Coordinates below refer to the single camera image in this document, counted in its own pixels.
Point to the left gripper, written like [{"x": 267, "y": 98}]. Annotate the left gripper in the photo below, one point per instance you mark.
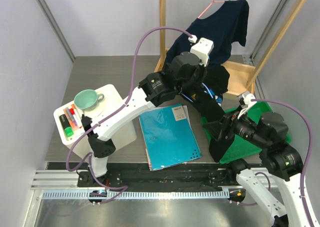
[{"x": 203, "y": 71}]

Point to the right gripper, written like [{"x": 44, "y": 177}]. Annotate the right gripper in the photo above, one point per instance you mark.
[{"x": 230, "y": 119}]

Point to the black flower print t shirt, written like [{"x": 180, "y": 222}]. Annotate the black flower print t shirt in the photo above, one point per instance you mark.
[{"x": 217, "y": 78}]

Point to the navy blue t shirt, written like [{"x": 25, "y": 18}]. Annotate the navy blue t shirt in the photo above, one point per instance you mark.
[{"x": 229, "y": 24}]

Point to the pink hanger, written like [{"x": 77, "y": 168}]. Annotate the pink hanger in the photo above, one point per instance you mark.
[{"x": 211, "y": 3}]

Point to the light blue hanger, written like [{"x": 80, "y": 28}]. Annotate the light blue hanger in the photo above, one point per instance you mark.
[{"x": 202, "y": 94}]

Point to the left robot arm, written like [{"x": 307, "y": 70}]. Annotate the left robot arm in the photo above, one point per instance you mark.
[{"x": 154, "y": 90}]

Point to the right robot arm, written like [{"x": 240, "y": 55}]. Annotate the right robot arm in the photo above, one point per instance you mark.
[{"x": 280, "y": 159}]

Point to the wooden clothes rack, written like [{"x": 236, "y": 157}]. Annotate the wooden clothes rack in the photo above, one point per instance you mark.
[{"x": 242, "y": 76}]

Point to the teal notebook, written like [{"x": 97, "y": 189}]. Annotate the teal notebook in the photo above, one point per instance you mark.
[{"x": 167, "y": 137}]

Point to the mint green cup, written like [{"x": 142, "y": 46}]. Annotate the mint green cup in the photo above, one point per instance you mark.
[{"x": 87, "y": 99}]

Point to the red marker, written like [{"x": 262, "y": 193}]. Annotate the red marker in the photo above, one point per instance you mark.
[{"x": 79, "y": 122}]

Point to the orange marker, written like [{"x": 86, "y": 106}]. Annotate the orange marker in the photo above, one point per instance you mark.
[{"x": 70, "y": 119}]

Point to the green black highlighter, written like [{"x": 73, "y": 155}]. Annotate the green black highlighter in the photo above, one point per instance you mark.
[{"x": 68, "y": 131}]

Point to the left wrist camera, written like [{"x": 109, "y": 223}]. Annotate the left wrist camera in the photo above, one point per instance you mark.
[{"x": 201, "y": 48}]

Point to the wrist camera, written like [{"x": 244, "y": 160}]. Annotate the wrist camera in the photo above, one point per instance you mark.
[
  {"x": 246, "y": 102},
  {"x": 201, "y": 48}
]

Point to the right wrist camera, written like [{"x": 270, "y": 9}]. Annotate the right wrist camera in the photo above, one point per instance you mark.
[{"x": 246, "y": 102}]

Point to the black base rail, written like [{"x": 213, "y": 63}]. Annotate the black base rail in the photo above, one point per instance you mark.
[{"x": 189, "y": 177}]

